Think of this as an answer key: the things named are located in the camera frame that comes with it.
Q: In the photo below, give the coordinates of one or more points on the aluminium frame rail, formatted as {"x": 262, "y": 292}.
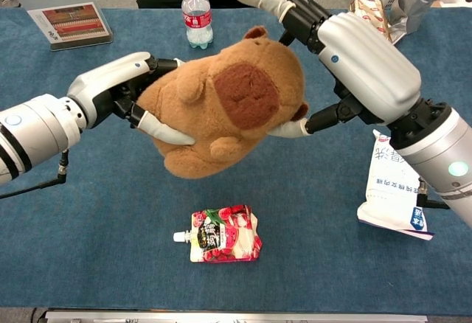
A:
{"x": 236, "y": 316}

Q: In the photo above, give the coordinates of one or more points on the red fruit jelly drink pouch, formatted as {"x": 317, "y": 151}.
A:
{"x": 228, "y": 234}

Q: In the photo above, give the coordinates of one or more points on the clear plastic soda bottle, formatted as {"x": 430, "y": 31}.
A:
{"x": 197, "y": 15}

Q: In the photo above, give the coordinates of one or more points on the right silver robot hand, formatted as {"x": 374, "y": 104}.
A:
{"x": 354, "y": 68}

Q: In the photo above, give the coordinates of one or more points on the brown capybara plush toy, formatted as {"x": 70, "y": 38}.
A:
{"x": 225, "y": 105}

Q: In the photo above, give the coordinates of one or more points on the white printed snack bag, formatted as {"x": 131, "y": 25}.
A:
{"x": 391, "y": 190}

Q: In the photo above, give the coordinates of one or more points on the gold red-print snack bag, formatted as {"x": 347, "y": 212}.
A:
{"x": 370, "y": 15}

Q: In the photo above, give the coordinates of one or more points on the flat cardboard box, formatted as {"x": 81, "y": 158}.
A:
{"x": 70, "y": 24}

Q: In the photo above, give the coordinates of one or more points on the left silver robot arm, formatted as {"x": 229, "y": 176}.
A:
{"x": 33, "y": 133}

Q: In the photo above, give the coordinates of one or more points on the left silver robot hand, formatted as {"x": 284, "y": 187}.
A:
{"x": 110, "y": 85}

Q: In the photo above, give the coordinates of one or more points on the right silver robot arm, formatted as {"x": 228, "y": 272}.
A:
{"x": 435, "y": 146}

